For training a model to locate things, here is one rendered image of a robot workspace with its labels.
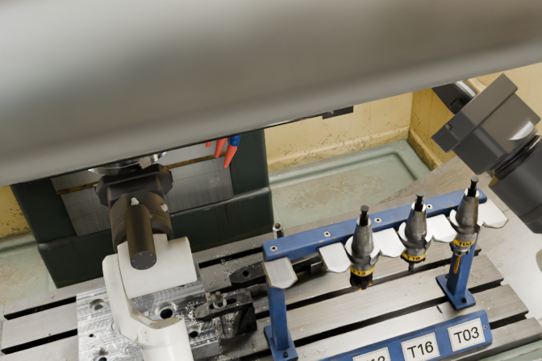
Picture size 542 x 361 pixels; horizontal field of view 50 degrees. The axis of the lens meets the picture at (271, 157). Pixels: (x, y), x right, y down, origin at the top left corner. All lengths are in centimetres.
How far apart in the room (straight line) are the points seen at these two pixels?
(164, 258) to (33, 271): 136
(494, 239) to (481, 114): 117
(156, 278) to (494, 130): 47
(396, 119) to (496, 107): 167
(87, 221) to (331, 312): 71
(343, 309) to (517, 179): 88
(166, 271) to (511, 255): 114
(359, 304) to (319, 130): 90
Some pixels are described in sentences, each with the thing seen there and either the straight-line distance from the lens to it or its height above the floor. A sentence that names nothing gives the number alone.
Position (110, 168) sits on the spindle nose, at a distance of 93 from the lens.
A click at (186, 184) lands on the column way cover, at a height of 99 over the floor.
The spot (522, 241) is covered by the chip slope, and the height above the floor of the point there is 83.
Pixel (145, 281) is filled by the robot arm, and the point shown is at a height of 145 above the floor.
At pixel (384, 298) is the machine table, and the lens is 146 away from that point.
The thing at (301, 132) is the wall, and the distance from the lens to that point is 215.
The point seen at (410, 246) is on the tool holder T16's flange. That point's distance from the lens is 116.
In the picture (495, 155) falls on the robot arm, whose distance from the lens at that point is 62.
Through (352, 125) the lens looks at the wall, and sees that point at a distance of 222.
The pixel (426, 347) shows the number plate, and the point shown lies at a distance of 136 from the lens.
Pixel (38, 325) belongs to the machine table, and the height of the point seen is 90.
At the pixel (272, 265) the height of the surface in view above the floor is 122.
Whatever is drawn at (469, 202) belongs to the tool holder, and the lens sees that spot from 116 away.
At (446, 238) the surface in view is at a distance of 118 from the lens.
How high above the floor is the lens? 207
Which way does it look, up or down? 40 degrees down
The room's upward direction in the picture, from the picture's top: 5 degrees counter-clockwise
